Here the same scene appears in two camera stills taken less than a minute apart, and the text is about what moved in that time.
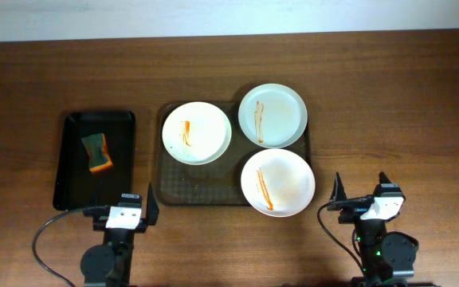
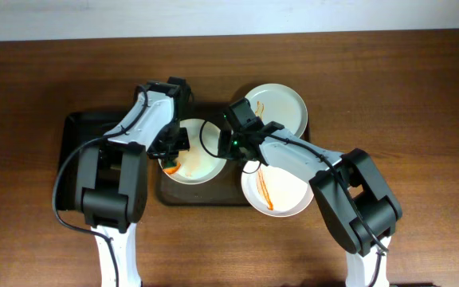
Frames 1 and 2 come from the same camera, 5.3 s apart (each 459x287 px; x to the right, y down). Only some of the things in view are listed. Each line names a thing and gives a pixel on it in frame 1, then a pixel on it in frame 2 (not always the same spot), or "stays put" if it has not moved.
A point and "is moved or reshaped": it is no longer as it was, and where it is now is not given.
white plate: (196, 133) is moved or reshaped
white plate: (278, 182) stays put
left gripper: (143, 226) -> (170, 147)
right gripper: (354, 203) -> (226, 144)
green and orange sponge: (98, 155) is moved or reshaped
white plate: (272, 115) stays put
